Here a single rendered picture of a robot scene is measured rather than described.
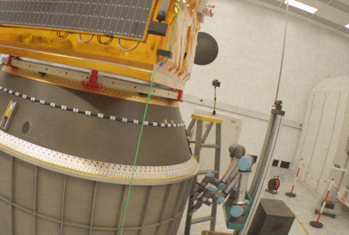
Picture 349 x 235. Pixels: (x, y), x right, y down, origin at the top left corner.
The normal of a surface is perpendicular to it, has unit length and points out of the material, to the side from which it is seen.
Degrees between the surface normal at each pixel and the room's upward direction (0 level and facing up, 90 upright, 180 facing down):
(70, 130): 62
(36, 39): 100
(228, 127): 90
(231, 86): 90
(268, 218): 90
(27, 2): 90
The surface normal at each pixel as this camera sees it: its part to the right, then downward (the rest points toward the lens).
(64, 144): 0.28, -0.37
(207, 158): -0.11, 0.03
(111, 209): 0.47, 0.15
